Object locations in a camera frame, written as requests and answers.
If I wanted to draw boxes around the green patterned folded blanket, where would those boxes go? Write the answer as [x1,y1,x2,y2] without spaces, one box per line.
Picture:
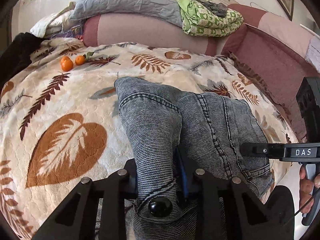
[167,0,244,37]

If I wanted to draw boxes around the pink bolster cushion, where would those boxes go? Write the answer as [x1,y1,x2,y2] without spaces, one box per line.
[82,12,248,55]

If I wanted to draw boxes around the leaf-printed fleece blanket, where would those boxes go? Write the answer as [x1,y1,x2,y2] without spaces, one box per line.
[0,38,299,240]

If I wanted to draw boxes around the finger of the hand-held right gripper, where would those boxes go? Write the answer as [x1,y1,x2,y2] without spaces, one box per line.
[240,142,285,159]

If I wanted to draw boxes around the dark grey crumpled cloth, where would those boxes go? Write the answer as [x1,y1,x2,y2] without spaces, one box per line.
[192,0,229,18]

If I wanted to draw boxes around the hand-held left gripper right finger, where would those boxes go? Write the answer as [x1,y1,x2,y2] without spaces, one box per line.
[176,150,283,240]

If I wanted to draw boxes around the person's right hand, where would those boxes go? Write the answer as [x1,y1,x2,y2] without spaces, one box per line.
[299,166,315,214]

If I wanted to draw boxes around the grey quilted pillow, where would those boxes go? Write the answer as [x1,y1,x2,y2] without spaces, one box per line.
[69,0,184,28]

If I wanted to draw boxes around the white crumpled cloth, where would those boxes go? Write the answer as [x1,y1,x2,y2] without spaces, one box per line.
[30,1,77,39]

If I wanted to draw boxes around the lilac cloth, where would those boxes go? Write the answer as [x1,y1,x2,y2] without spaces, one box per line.
[305,36,320,73]

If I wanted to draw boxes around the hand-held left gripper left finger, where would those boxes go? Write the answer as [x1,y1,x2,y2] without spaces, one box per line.
[32,159,138,240]

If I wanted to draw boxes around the dark green garment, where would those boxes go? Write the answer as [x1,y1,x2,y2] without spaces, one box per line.
[0,32,43,90]

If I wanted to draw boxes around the orange tangerine with leaf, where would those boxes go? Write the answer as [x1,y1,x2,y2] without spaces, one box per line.
[75,52,95,66]

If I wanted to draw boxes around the grey-blue denim pants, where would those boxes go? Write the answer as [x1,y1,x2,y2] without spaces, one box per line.
[114,77,274,240]

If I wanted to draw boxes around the colourful printed packet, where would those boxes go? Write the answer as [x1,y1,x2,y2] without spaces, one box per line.
[50,25,84,40]

